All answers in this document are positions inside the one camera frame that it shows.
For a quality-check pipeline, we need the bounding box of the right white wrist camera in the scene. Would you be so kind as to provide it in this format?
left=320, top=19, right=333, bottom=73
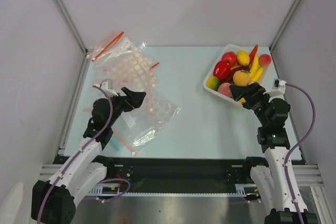
left=265, top=79, right=287, bottom=97

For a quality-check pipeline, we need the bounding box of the white plastic fruit basket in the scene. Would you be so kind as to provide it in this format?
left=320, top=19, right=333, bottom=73
left=203, top=44, right=277, bottom=109

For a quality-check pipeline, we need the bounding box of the clear pink-zip bag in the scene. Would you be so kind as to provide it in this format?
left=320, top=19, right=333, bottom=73
left=112, top=89, right=181, bottom=147

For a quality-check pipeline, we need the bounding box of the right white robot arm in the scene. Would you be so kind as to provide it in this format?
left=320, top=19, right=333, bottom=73
left=230, top=79, right=318, bottom=223

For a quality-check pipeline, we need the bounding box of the grey cable duct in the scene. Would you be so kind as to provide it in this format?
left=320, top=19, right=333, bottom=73
left=83, top=183, right=263, bottom=197

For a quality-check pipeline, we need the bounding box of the right aluminium frame post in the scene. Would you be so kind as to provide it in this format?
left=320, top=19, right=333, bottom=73
left=269, top=0, right=303, bottom=53

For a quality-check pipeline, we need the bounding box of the red chili pepper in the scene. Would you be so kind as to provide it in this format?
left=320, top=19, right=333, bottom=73
left=249, top=45, right=258, bottom=64

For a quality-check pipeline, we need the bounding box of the red apple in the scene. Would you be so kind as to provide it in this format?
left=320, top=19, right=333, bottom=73
left=222, top=51, right=237, bottom=67

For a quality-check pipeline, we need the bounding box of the pile of dotted zip bags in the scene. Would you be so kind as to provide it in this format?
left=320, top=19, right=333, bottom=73
left=85, top=31, right=161, bottom=96

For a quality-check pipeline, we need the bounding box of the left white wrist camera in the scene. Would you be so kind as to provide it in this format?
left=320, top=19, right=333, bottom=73
left=93, top=79, right=118, bottom=97

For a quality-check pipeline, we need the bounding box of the pink peach with leaf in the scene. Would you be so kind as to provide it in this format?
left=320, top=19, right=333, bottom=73
left=217, top=82, right=232, bottom=98

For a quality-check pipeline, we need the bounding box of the aluminium frame post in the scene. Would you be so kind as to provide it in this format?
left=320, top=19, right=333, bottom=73
left=269, top=0, right=303, bottom=53
left=52, top=0, right=87, bottom=55

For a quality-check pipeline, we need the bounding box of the orange fruit with leaf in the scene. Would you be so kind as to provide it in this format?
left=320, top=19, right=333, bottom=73
left=233, top=70, right=250, bottom=86

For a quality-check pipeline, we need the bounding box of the green yellow mango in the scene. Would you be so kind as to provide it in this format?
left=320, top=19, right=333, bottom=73
left=206, top=76, right=220, bottom=91

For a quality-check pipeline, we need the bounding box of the left aluminium frame post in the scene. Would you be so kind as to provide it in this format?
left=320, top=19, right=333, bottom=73
left=52, top=0, right=87, bottom=55

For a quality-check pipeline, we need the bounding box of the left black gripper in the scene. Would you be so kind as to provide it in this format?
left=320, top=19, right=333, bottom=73
left=105, top=87, right=145, bottom=127

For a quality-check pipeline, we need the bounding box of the small peach at back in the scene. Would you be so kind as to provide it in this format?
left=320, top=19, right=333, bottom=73
left=259, top=54, right=272, bottom=67

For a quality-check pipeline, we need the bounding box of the clear bag near front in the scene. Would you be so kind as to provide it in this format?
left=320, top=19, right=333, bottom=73
left=82, top=103, right=169, bottom=156

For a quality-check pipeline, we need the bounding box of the yellow lemon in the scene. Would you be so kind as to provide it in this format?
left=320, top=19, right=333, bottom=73
left=237, top=50, right=250, bottom=66

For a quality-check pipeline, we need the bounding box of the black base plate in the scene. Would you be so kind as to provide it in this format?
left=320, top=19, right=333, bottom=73
left=94, top=156, right=268, bottom=194

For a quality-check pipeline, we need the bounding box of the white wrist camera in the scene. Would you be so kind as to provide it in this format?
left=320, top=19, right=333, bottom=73
left=93, top=79, right=118, bottom=97
left=265, top=79, right=287, bottom=97

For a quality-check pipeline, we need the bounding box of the yellow banana bunch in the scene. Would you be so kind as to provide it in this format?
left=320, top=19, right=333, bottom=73
left=249, top=55, right=264, bottom=82

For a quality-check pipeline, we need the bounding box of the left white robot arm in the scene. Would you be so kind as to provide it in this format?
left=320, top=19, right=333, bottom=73
left=31, top=82, right=146, bottom=223

